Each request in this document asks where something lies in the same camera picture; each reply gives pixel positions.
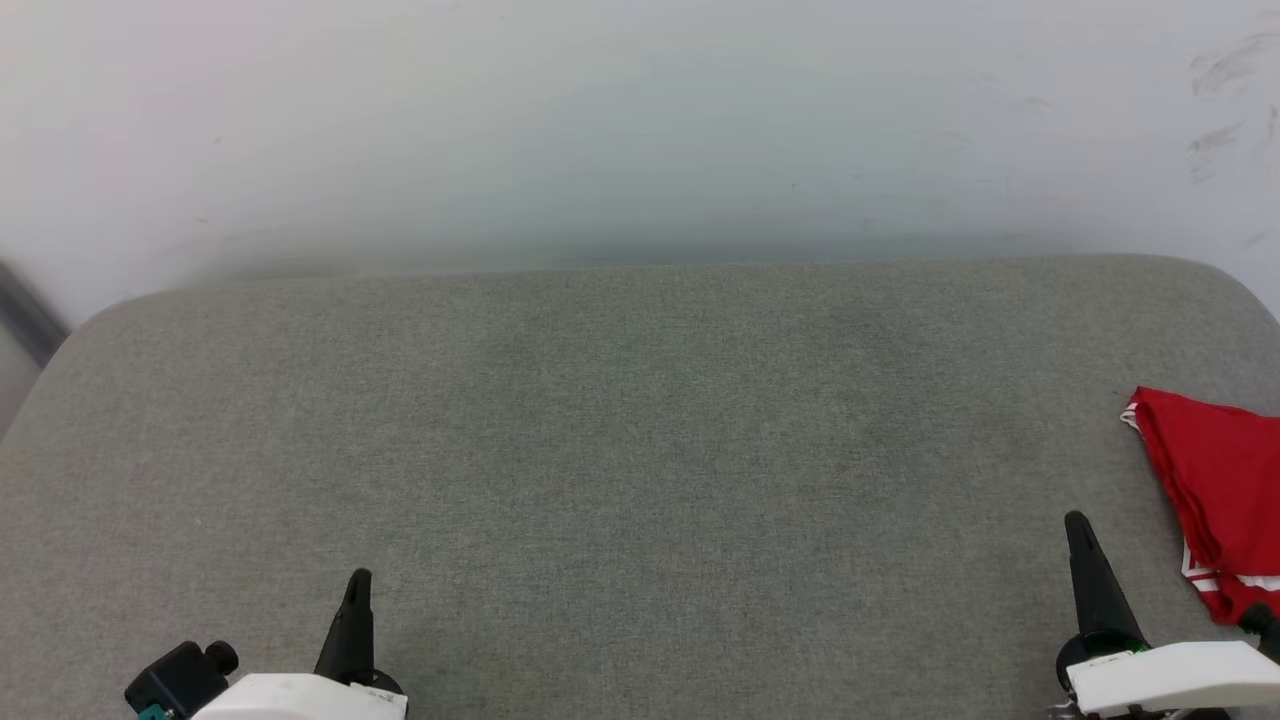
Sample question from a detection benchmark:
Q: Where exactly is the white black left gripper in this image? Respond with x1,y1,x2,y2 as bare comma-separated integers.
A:
190,568,410,720

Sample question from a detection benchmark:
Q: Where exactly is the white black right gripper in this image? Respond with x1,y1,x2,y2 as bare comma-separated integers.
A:
1055,511,1280,717

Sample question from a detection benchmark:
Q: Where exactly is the red white Bulls jersey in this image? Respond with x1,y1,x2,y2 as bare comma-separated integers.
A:
1120,386,1280,627

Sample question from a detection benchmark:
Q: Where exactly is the grey fabric sofa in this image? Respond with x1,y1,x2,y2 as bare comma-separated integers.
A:
0,255,1280,720

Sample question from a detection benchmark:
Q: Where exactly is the dark grey wall trim strip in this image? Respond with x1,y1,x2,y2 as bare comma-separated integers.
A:
0,260,73,369

